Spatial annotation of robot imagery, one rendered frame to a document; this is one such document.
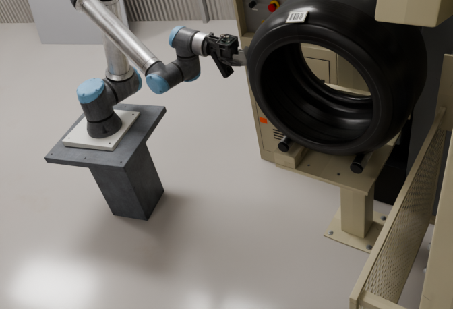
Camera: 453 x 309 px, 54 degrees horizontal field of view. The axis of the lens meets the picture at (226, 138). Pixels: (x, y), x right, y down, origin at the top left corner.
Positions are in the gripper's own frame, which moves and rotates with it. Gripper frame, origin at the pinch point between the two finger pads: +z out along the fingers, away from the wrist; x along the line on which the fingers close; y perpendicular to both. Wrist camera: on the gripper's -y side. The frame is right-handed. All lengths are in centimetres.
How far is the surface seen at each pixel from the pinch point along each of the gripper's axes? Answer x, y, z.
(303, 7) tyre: -6.2, 30.0, 22.0
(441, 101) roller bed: 19, -8, 62
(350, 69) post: 25.4, -10.2, 27.5
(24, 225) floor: -56, -133, -145
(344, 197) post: 26, -85, 32
